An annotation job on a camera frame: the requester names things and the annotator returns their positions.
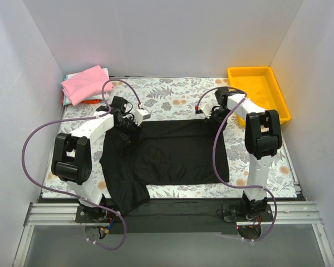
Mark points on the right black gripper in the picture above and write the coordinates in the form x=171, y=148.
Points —
x=214, y=119

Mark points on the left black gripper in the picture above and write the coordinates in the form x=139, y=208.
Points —
x=126, y=134

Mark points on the black t-shirt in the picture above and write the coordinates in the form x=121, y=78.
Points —
x=165, y=153

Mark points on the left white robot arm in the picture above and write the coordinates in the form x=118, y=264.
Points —
x=72, y=161

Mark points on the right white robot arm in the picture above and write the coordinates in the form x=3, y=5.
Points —
x=262, y=138

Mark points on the orange folded t-shirt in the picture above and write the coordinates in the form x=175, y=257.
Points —
x=91, y=102

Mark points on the floral patterned table mat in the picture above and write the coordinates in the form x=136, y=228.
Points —
x=174, y=99

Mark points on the yellow plastic tray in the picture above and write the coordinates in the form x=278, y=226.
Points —
x=260, y=83

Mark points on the pink folded t-shirt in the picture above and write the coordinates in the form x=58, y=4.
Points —
x=87, y=85

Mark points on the teal folded t-shirt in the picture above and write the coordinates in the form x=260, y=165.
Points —
x=64, y=98

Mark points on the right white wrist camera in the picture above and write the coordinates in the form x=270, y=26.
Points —
x=204, y=109

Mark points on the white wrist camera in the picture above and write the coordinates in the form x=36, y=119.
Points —
x=204, y=109
x=141, y=115

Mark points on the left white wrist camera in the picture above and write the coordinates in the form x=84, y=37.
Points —
x=141, y=115

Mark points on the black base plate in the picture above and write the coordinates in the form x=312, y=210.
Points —
x=227, y=223

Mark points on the aluminium frame rail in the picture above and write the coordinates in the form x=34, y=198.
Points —
x=288, y=212

